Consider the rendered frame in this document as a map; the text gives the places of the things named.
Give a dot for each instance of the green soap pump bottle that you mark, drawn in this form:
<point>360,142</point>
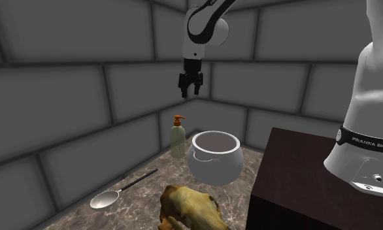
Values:
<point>177,140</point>

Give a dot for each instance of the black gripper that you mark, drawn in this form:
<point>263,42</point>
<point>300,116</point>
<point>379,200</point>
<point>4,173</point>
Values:
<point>192,67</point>

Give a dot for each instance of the round white pot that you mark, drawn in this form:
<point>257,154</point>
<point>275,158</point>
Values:
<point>215,165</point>

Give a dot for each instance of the dark brown robot stand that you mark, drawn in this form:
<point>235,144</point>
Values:
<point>293,184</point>

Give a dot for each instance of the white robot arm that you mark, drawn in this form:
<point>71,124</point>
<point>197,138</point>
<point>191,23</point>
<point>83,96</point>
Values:
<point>373,105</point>

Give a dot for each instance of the yellow brown animal skull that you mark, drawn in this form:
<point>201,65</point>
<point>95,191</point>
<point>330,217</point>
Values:
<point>188,211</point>

